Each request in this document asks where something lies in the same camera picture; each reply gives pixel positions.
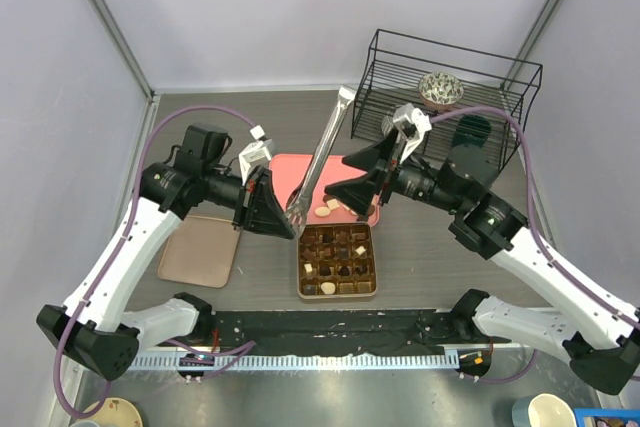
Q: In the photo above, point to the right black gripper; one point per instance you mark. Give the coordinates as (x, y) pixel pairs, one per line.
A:
(358, 193)

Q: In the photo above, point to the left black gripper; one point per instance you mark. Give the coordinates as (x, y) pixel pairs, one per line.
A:
(268, 218)

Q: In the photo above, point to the metal tongs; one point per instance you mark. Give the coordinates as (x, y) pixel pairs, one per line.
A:
(301, 199)

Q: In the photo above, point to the rose gold tin lid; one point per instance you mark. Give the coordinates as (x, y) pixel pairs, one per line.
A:
(200, 252)

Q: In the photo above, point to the gold chocolate box with tray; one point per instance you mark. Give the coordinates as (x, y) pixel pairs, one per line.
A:
(348, 250)

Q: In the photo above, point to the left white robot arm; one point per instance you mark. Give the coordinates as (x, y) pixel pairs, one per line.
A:
(92, 326)

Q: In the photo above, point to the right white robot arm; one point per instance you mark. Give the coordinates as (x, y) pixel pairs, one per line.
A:
(594, 332)

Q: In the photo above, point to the white oval chocolate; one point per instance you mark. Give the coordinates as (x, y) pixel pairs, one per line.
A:
(322, 211)

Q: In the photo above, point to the dark square chocolate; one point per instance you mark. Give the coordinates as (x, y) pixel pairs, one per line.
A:
(310, 289)

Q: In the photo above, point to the white teardrop chocolate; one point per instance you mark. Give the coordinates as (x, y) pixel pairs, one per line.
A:
(328, 288)

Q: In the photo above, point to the pink plastic tray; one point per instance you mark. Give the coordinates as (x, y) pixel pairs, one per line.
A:
(288, 171)

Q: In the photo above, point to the floral ceramic bowl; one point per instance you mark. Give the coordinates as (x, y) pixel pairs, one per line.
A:
(440, 90)

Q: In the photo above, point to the dark green mug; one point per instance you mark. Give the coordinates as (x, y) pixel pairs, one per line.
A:
(472, 130)

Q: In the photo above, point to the beige plate bottom left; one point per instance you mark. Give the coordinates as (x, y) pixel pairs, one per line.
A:
(116, 412)

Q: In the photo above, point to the white bowl bottom right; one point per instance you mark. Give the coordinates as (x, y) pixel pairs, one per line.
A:
(542, 410)

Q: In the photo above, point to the blue box corner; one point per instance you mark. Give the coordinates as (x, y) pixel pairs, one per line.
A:
(607, 417)

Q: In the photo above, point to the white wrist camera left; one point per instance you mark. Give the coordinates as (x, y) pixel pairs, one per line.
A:
(258, 152)

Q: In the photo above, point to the black wire rack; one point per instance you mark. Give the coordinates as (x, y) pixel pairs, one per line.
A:
(395, 63)

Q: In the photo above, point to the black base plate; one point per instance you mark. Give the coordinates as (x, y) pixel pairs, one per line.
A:
(338, 333)

